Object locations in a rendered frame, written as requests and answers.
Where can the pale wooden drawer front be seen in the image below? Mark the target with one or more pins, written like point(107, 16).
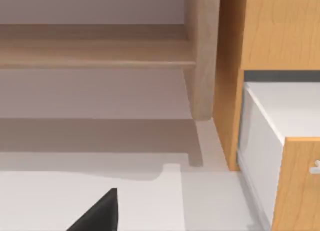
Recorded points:
point(298, 186)

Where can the orange wooden cupboard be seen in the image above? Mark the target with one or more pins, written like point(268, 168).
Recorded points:
point(270, 28)

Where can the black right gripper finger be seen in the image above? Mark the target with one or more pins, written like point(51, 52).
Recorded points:
point(103, 213)

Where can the pulled-out grey drawer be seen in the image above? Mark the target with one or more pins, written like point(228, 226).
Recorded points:
point(265, 131)

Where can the pale wooden open shelf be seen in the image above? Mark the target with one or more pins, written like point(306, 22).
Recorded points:
point(130, 51)

